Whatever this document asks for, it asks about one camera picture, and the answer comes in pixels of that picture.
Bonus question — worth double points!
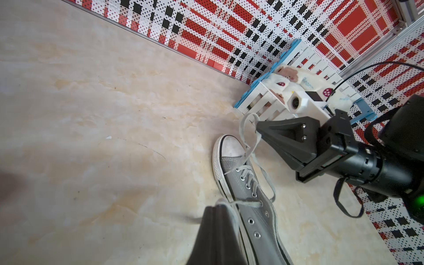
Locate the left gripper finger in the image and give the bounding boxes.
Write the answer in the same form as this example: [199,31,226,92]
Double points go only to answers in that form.
[187,204,247,265]

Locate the grey canvas sneaker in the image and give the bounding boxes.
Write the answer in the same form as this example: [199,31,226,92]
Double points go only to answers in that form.
[212,134,293,265]

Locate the bear print blanket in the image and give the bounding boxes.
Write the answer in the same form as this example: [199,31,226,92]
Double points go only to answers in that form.
[262,64,354,112]

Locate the white blue toy crib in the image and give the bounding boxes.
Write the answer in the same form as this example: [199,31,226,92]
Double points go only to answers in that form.
[234,39,377,124]

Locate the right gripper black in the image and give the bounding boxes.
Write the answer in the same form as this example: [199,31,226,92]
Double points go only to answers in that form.
[256,109,358,183]

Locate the grey shoelace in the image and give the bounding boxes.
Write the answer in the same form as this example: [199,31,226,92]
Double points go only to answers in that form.
[212,113,276,208]

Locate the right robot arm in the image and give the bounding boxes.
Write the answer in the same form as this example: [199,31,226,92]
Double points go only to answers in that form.
[256,95,424,223]

